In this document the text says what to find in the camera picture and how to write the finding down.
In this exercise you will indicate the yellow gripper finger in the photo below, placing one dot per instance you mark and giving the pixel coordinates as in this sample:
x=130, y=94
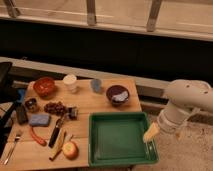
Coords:
x=153, y=130

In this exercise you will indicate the blue sponge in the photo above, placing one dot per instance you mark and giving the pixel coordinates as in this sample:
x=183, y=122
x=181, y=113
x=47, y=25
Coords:
x=42, y=120

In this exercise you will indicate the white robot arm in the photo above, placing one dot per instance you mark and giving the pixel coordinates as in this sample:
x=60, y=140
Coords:
x=185, y=99

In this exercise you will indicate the blue plastic cup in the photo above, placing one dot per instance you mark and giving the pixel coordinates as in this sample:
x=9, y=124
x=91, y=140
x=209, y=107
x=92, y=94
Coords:
x=96, y=85

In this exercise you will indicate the white paper cup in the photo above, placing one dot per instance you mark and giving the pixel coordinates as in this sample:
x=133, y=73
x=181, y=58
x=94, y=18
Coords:
x=70, y=82

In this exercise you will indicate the green plastic tray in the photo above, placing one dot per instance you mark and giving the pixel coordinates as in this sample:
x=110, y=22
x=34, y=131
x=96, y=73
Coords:
x=116, y=139

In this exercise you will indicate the dark purple bowl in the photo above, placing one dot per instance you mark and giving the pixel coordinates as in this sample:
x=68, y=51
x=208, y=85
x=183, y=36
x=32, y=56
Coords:
x=117, y=95

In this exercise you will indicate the small dark metal clip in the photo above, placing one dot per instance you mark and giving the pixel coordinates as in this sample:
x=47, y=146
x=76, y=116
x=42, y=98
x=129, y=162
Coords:
x=72, y=113

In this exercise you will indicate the red yellow apple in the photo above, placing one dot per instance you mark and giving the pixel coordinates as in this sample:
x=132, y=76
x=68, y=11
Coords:
x=70, y=150

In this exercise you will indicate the yellow banana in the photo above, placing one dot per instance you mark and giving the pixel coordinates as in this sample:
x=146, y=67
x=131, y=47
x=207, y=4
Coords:
x=58, y=145

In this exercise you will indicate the bunch of dark grapes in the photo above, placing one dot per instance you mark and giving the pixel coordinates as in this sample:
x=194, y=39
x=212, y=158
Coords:
x=55, y=108

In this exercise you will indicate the wooden board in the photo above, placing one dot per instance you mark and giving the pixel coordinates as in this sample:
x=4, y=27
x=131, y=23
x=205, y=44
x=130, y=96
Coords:
x=28, y=155

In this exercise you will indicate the red bowl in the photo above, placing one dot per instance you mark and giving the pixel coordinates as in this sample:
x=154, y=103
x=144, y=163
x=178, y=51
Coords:
x=44, y=86

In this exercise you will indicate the orange carrot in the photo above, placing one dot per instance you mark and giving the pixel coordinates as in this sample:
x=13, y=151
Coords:
x=36, y=138

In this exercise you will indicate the silver fork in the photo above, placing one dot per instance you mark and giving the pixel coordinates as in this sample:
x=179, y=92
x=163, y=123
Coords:
x=17, y=138

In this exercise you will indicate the black chair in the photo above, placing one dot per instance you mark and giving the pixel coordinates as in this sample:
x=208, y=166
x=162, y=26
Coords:
x=7, y=94

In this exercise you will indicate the black handled knife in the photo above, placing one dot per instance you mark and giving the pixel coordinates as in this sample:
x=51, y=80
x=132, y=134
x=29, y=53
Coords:
x=56, y=131

